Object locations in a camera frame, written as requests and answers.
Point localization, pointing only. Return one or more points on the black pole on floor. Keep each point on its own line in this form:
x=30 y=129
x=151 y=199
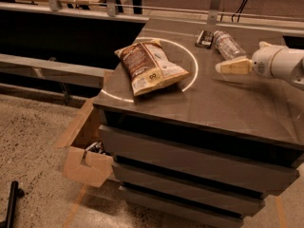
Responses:
x=15 y=193

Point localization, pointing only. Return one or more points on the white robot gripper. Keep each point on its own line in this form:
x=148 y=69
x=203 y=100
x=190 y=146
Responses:
x=261 y=63

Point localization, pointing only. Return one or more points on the grey drawer cabinet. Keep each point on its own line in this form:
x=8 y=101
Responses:
x=209 y=149

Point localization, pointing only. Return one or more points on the brown chip bag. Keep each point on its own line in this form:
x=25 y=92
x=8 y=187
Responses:
x=148 y=67

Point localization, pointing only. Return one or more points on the grey metal bench beam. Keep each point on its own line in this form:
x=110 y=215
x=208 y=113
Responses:
x=54 y=71

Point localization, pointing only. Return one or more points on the clear plastic water bottle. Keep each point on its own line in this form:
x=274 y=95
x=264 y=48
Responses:
x=227 y=46

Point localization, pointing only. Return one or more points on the small dark snack packet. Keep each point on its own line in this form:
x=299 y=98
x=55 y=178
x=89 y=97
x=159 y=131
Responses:
x=205 y=39

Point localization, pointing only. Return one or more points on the open cardboard box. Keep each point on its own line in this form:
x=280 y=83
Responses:
x=83 y=165

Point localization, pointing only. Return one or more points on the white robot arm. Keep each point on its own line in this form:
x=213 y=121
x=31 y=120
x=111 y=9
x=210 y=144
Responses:
x=294 y=67

